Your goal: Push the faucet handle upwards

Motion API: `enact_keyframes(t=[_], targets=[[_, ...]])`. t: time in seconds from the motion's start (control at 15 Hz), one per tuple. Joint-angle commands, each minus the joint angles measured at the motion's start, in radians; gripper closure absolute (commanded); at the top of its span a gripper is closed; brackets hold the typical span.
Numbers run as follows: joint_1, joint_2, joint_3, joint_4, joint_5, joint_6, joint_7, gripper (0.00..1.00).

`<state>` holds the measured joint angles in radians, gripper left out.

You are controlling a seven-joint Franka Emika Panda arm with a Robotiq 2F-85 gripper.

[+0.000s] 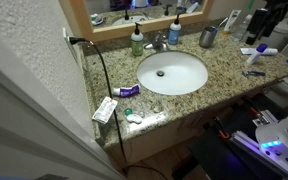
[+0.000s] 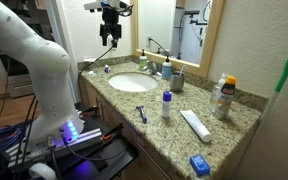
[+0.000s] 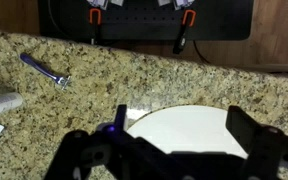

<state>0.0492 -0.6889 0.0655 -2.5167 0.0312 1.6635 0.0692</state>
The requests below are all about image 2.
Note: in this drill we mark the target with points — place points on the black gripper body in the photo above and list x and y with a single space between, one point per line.
110 29

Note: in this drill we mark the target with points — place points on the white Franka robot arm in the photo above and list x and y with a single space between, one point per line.
47 66

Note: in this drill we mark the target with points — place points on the small blue white container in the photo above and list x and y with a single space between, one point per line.
107 68

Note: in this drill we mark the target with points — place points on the small green white item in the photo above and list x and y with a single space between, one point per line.
92 72

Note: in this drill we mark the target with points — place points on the green soap pump bottle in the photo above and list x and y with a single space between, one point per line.
143 60

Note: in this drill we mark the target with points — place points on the white oval sink basin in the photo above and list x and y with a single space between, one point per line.
132 82

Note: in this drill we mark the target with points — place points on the blue soap pump bottle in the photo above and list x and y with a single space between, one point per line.
166 69

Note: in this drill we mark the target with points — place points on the red black clamp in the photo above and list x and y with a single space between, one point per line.
88 111
113 131

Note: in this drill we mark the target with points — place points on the white blue toothbrush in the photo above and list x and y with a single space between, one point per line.
182 69

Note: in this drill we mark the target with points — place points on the grey metal cup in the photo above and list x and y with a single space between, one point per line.
177 82

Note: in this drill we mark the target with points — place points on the blue razor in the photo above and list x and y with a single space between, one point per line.
142 113

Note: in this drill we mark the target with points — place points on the wooden vanity cabinet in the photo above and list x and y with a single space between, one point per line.
117 120

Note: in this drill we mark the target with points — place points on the white bottle with blue cap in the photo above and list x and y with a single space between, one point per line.
166 104

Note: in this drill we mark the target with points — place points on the grey drawer unit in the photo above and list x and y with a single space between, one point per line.
20 86

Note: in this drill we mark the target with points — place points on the clear plastic bottle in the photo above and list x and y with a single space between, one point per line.
216 92

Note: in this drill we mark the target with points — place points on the black robot cart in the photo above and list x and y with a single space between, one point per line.
104 156

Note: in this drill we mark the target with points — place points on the white cream tube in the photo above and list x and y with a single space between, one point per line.
196 125

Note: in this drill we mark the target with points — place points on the orange capped spray can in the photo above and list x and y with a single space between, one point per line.
225 98

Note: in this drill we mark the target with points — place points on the white tape roll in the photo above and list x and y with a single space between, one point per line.
41 171

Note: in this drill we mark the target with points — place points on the blue dental floss box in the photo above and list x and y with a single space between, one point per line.
199 165

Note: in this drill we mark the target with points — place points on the white wall power outlet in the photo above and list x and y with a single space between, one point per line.
110 41

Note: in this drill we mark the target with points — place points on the wooden framed wall mirror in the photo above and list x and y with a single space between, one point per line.
214 36

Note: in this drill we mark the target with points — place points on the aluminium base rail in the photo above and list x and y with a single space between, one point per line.
80 140

